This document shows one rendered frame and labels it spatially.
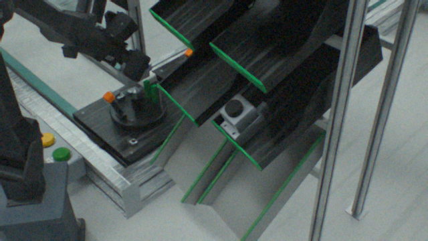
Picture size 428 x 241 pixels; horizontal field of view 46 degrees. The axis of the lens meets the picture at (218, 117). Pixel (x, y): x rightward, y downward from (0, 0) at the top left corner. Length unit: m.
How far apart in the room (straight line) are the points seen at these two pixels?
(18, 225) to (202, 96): 0.41
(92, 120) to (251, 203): 0.50
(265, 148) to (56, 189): 0.42
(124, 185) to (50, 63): 0.61
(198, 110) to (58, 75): 0.72
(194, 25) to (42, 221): 0.45
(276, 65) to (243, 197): 0.34
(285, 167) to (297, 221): 0.26
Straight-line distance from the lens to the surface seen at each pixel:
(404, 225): 1.24
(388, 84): 0.98
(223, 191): 1.02
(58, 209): 0.99
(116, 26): 1.13
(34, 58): 1.67
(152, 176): 1.18
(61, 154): 1.22
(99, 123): 1.28
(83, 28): 1.02
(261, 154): 0.84
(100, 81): 1.51
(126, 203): 1.16
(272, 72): 0.71
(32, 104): 1.40
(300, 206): 1.21
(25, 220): 0.99
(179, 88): 0.97
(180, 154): 1.09
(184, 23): 0.86
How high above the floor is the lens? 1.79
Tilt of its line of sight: 41 degrees down
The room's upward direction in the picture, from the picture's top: 1 degrees counter-clockwise
